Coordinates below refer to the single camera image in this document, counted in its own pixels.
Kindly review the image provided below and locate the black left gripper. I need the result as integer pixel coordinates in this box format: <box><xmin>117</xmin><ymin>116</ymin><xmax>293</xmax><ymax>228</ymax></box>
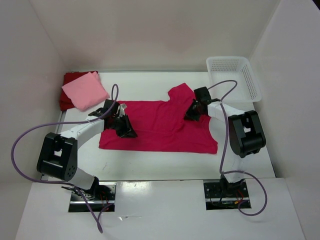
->
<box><xmin>110</xmin><ymin>114</ymin><xmax>138</xmax><ymax>139</ymax></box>

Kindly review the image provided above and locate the magenta t shirt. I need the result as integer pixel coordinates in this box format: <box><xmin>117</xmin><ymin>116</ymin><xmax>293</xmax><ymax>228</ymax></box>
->
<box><xmin>99</xmin><ymin>83</ymin><xmax>218</xmax><ymax>155</ymax></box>

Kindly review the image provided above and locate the pink t shirt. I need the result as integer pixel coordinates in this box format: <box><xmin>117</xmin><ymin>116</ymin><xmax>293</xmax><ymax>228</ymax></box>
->
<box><xmin>61</xmin><ymin>72</ymin><xmax>111</xmax><ymax>112</ymax></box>

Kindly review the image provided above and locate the dark red t shirt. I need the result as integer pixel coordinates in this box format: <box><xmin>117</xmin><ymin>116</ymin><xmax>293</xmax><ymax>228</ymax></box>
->
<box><xmin>58</xmin><ymin>71</ymin><xmax>96</xmax><ymax>111</ymax></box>

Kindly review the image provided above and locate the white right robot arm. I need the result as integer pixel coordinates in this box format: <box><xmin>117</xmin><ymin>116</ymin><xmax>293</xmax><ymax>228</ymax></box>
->
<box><xmin>184</xmin><ymin>87</ymin><xmax>266</xmax><ymax>197</ymax></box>

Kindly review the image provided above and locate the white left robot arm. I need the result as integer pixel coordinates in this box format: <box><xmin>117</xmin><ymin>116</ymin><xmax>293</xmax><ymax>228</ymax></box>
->
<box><xmin>36</xmin><ymin>99</ymin><xmax>138</xmax><ymax>200</ymax></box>

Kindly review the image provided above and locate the white plastic laundry basket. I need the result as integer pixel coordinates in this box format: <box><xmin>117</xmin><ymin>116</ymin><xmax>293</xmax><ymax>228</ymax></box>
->
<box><xmin>206</xmin><ymin>56</ymin><xmax>262</xmax><ymax>104</ymax></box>

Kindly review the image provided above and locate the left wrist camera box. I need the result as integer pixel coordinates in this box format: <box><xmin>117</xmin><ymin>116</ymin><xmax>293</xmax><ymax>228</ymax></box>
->
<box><xmin>119</xmin><ymin>103</ymin><xmax>127</xmax><ymax>118</ymax></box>

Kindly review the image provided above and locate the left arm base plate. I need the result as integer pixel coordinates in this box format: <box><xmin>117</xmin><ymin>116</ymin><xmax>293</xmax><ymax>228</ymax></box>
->
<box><xmin>68</xmin><ymin>181</ymin><xmax>117</xmax><ymax>213</ymax></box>

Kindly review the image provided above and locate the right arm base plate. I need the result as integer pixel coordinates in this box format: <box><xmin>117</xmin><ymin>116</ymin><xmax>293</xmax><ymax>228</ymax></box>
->
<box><xmin>203</xmin><ymin>179</ymin><xmax>252</xmax><ymax>211</ymax></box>

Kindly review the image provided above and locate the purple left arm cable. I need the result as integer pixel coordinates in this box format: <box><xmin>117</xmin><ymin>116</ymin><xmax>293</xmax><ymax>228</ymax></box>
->
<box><xmin>10</xmin><ymin>83</ymin><xmax>120</xmax><ymax>234</ymax></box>

